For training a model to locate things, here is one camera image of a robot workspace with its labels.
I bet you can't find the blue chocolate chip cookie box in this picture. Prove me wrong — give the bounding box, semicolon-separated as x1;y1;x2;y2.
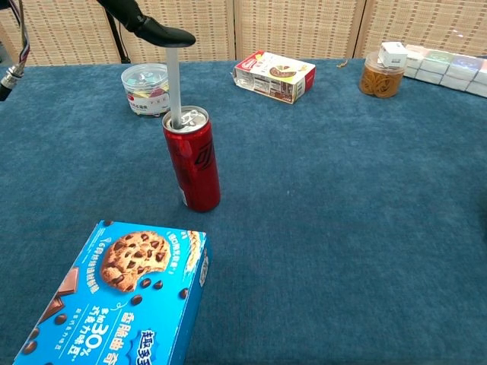
13;220;212;365

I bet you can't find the black tripod stand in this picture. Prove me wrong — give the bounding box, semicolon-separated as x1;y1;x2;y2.
104;9;130;64

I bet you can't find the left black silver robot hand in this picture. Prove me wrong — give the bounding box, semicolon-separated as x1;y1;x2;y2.
97;0;196;49

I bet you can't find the clear plastic straw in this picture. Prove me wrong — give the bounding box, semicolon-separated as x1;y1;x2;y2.
165;45;184;129

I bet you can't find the blue carpet table cover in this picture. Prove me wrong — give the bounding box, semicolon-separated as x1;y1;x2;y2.
0;57;487;365

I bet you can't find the clear jar of colourful clips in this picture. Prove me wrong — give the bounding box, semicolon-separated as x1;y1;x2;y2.
120;63;177;119

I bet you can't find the white red snack box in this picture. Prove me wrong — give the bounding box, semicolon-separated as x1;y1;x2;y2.
232;50;317;105

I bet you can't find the bamboo folding screen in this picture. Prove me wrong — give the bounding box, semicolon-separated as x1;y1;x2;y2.
0;0;487;68

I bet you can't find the small white box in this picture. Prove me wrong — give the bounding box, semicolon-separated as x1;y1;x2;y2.
377;41;409;70

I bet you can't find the red soda can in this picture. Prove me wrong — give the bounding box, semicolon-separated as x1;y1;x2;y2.
162;105;221;213

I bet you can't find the wrapped pack of pastel boxes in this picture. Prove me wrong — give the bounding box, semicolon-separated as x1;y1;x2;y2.
403;44;487;98

